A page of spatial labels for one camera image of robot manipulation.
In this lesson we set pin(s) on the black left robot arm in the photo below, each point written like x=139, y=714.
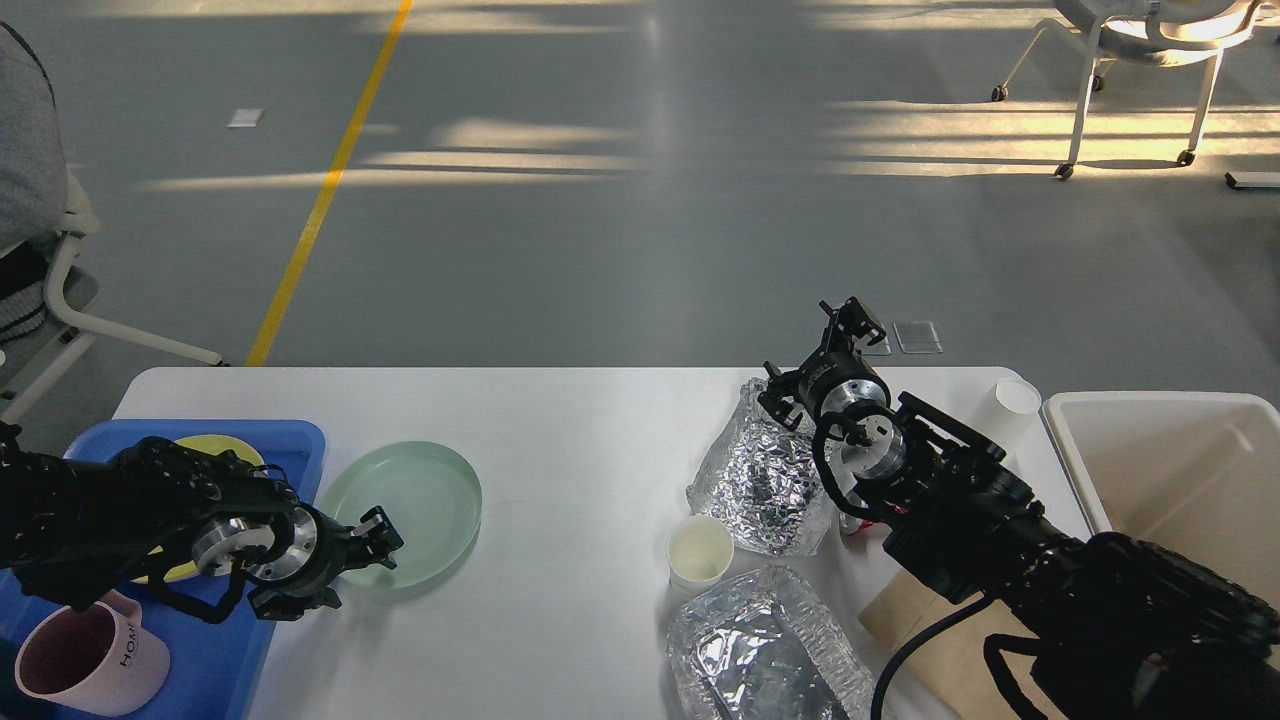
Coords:
x=73, y=530

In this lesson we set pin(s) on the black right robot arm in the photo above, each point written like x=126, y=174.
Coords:
x=1117, y=627

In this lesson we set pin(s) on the translucent plastic cup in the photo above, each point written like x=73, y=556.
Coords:
x=1009, y=412

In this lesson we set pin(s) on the brown paper bag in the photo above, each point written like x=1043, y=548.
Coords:
x=952, y=665

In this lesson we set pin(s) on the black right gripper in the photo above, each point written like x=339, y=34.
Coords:
x=836, y=377

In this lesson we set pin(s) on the person in grey sweater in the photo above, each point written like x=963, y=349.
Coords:
x=33, y=183

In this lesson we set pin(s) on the white chair left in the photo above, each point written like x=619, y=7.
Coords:
x=34, y=363

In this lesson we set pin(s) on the blue plastic tray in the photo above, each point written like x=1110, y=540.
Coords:
x=215, y=669

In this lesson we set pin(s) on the light green plate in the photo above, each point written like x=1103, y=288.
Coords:
x=432, y=497

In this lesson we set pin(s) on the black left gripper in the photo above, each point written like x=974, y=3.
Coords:
x=299, y=578

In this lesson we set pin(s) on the crumpled foil upper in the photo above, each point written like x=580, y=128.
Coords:
x=760, y=480

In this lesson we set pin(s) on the white plastic bin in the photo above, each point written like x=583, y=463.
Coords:
x=1193, y=471

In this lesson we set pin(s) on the white office chair right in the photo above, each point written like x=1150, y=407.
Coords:
x=1164, y=34

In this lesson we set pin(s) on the white floor marker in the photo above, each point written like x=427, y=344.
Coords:
x=246, y=118

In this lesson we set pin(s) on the clear floor plate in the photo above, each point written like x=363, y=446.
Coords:
x=918, y=338

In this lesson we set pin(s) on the yellow plate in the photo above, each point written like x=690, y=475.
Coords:
x=225, y=448

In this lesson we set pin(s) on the pink mug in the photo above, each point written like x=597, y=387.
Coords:
x=101, y=660

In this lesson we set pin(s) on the white paper cup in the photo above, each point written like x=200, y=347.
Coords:
x=699, y=552

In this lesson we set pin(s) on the foil container lower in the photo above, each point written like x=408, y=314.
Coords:
x=764, y=646

